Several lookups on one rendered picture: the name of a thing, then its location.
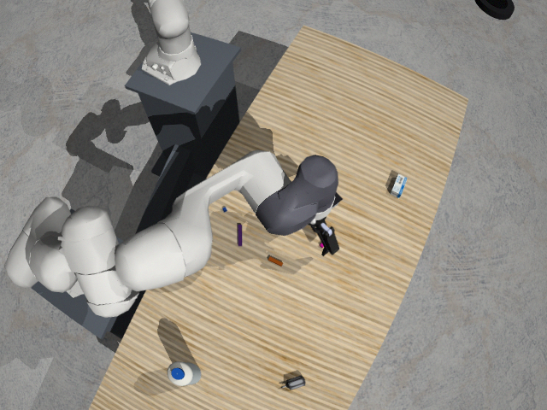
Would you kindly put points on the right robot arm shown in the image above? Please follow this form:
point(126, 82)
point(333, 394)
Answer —
point(170, 250)

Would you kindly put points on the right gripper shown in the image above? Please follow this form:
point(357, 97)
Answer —
point(329, 239)

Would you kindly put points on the orange rod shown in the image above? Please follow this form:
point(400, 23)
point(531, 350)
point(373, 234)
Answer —
point(275, 261)

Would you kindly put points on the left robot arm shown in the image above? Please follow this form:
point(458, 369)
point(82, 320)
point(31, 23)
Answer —
point(176, 56)

